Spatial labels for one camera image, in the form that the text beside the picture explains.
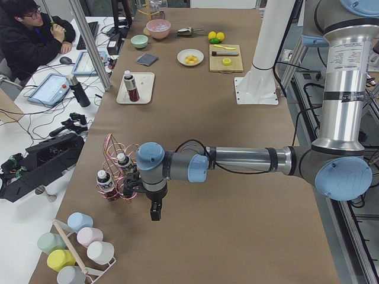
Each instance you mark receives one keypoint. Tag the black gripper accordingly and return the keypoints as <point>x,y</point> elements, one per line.
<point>154,196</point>

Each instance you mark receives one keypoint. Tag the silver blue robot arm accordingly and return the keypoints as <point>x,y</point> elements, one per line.
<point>334,162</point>

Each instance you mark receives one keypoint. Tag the cream plastic tray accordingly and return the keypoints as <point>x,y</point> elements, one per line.
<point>144,83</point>

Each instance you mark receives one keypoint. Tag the yellow donut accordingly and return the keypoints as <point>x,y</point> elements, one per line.
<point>191,60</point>

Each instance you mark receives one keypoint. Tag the dark drink bottle rear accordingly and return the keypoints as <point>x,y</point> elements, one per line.
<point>125,164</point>

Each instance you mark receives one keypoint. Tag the dark drink bottle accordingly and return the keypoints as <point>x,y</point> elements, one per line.
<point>125,164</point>
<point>105,183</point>

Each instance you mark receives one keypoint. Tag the dark drink bottle front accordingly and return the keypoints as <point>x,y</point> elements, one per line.
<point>105,183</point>

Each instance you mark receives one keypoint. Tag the blue cup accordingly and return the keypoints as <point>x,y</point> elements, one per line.
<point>77,221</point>

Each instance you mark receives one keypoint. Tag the pink cup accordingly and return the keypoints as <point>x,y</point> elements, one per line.
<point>88,235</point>

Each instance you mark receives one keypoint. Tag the white cup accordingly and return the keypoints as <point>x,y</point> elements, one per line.
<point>100,252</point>

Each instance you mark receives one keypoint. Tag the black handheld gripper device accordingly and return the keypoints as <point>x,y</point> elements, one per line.
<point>76,123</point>

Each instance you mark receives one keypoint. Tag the red sauce bottle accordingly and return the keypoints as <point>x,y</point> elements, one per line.
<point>131,87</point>

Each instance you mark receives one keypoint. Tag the mint green cup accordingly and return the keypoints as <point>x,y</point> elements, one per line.
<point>49,242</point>

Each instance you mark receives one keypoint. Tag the yellow cup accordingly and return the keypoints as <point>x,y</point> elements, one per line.
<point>60,258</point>

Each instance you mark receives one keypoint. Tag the grey cup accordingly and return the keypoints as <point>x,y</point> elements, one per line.
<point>71,275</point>

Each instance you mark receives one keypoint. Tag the black thermos bottle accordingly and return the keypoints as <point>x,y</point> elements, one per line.
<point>78,90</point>

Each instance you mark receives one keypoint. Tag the black equipment box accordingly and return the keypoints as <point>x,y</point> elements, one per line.
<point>43,164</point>

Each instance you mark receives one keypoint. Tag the blue teach pendant near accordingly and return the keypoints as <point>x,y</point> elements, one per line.
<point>51,91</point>

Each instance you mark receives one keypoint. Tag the blue teach pendant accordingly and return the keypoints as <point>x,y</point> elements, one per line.
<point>84,66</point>
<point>51,91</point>

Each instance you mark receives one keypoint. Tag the grey folded cloth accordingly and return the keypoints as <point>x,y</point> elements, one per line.
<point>147,59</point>

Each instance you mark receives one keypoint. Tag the blue teach pendant far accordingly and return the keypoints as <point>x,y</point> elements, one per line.
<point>84,66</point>

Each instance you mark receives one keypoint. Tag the white round plate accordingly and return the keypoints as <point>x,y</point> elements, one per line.
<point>186,52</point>

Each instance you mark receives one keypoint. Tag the black power adapter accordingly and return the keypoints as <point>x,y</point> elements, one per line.
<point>115,44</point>

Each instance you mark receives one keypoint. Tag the black computer mouse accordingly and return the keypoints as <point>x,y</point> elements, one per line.
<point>65,60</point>

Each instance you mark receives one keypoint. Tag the mint green bowl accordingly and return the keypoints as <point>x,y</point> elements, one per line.
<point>139,41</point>

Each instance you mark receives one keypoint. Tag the wooden cutting board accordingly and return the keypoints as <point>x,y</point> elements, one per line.
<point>215,62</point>

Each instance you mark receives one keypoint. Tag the grey black marker tube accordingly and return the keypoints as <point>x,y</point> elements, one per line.
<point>225,53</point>

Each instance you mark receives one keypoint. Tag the lemon half slice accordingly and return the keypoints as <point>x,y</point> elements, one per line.
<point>226,61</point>

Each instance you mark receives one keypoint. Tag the pink bowl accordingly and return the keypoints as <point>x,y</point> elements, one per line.
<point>159,28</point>

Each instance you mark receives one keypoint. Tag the metal scoop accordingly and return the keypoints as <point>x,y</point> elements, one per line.
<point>188,31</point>

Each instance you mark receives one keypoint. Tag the green lime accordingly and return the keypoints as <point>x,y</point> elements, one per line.
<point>214,41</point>

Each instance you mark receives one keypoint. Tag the yellow lemon left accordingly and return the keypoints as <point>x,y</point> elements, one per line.
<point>212,35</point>

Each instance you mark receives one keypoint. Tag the yellow lemon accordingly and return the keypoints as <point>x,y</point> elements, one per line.
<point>220,36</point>
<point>212,35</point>

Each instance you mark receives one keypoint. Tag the wooden mug tree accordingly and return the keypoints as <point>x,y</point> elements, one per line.
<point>153,9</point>

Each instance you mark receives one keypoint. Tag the yellow lemon right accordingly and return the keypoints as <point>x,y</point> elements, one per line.
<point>220,36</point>

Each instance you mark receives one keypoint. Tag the person in black jacket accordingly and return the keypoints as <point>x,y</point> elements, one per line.
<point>30,38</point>

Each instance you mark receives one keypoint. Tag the rose gold wire bottle rack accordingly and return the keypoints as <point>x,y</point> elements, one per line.
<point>111,148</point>

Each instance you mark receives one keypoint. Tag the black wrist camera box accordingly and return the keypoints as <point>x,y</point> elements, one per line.
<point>155,210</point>

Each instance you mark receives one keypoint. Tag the wooden rack handle rod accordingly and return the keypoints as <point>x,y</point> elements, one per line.
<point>58,226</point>

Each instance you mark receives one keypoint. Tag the aluminium frame post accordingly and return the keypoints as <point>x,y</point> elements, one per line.
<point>86,34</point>

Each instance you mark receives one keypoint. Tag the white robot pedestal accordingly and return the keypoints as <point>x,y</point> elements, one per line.
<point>258,86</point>

